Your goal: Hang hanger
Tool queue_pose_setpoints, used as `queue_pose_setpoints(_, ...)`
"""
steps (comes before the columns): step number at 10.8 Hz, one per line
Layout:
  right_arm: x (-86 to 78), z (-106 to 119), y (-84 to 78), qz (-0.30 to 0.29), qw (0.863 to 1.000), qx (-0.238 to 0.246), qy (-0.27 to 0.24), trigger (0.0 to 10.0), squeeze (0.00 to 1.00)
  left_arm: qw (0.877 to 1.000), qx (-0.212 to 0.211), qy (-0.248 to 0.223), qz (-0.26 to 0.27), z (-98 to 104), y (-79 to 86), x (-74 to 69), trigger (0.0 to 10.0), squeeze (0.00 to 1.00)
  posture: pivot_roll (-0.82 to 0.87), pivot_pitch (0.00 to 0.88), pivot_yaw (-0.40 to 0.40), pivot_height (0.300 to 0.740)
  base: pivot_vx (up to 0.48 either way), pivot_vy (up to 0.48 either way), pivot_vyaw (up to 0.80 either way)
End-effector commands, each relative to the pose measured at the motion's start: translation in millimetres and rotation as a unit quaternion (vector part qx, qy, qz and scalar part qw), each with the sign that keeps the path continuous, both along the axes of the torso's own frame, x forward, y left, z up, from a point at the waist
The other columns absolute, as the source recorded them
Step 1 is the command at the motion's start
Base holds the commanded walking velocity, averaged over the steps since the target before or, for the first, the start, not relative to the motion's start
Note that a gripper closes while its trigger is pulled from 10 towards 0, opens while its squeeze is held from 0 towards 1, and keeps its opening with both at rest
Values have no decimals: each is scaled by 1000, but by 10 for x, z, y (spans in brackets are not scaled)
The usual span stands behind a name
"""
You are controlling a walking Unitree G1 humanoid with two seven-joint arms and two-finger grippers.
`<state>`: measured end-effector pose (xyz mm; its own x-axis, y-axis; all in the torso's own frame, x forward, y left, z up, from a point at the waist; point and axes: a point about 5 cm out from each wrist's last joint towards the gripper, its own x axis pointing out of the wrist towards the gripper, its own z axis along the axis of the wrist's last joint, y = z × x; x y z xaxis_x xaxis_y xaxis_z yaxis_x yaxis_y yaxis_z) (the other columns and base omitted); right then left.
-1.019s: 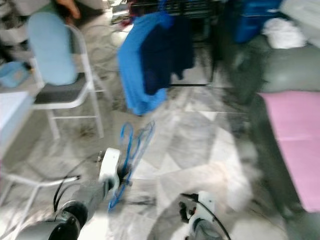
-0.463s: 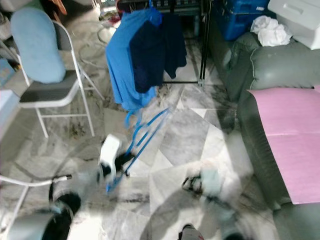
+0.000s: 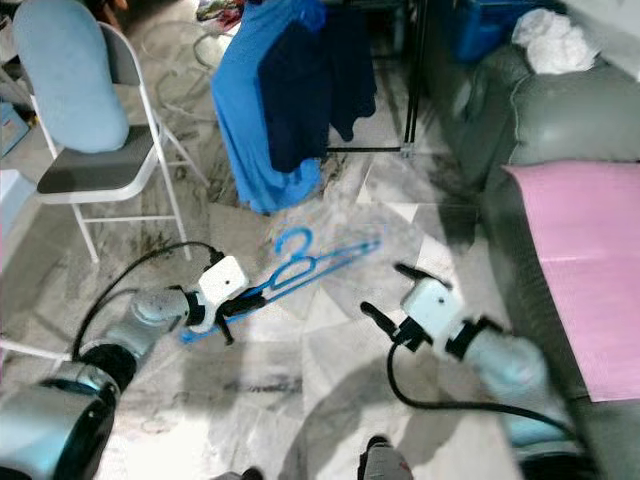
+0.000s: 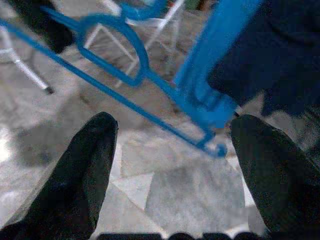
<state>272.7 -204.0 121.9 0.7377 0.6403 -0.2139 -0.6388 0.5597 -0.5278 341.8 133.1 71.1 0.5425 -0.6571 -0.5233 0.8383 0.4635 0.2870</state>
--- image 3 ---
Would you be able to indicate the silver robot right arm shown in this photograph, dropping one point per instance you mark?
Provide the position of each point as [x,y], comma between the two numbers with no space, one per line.
[510,365]

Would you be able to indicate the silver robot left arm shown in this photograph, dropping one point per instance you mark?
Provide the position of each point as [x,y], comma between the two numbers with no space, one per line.
[160,312]

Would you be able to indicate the robot right leg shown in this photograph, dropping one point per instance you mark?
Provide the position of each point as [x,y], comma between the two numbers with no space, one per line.
[385,460]

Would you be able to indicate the robot leg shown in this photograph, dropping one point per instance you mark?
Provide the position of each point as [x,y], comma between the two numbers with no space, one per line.
[242,473]
[385,460]

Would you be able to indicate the robot left leg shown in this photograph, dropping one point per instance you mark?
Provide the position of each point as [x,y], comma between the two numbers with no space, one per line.
[242,473]

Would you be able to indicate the light blue garment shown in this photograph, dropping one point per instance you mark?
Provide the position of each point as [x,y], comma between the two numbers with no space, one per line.
[245,130]

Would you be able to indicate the pink cloth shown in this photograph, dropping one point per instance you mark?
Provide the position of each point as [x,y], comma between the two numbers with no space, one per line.
[580,270]

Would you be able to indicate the navy blue garment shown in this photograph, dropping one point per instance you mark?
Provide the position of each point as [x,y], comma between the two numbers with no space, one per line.
[300,100]

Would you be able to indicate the grey green sofa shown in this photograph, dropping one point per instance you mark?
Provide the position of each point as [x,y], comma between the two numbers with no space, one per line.
[560,120]

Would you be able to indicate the blue suitcase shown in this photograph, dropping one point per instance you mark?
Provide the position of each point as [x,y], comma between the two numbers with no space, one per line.
[480,30]

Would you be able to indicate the white crumpled cloth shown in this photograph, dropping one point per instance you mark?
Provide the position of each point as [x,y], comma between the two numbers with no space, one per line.
[555,45]

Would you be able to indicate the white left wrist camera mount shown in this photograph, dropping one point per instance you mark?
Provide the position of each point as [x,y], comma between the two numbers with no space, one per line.
[222,282]

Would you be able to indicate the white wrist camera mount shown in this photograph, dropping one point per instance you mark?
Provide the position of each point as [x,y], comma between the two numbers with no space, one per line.
[222,282]
[432,305]

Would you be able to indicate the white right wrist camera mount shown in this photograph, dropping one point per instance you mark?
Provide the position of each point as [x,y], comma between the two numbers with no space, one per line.
[432,305]

